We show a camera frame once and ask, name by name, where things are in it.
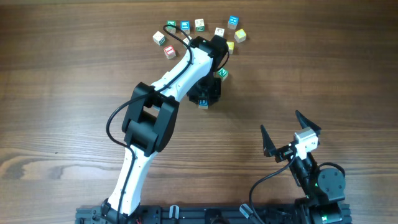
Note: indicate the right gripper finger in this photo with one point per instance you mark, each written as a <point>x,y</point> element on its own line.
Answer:
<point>306,123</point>
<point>268,145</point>

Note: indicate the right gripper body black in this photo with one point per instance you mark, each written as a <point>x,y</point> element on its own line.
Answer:
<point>310,163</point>

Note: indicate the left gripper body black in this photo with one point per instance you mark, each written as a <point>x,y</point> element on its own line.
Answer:
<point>208,88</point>

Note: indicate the blue D block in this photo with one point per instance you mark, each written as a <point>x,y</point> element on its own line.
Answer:
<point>203,104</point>

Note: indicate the green n block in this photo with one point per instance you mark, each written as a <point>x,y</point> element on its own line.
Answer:
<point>222,74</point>
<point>171,26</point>

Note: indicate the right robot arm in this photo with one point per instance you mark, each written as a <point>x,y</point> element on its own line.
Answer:
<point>323,184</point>

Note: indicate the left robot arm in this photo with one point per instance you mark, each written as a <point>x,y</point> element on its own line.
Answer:
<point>151,116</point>

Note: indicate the yellow top block near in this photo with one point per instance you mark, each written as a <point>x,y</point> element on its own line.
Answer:
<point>230,47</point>

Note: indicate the yellow block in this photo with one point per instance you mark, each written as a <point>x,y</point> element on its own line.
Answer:
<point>240,36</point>
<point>230,47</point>

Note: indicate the red I block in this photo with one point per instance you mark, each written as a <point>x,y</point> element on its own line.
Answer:
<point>169,52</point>

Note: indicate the white block centre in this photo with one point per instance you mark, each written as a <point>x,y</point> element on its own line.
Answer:
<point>187,40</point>

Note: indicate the white picture block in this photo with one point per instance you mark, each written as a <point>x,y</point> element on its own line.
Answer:
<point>219,31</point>

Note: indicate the yellow top block far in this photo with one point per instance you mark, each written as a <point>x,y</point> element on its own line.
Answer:
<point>240,36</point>

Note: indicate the white block green side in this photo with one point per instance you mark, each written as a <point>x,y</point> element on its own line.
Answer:
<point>200,25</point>

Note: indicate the blue top block left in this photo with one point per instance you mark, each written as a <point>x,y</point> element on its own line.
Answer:
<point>185,26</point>

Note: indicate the white block teal side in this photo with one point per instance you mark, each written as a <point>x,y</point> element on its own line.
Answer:
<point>159,38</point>

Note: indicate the blue top block right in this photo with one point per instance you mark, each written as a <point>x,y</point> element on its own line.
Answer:
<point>233,22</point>

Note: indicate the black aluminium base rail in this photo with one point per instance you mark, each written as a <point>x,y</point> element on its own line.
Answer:
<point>277,213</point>

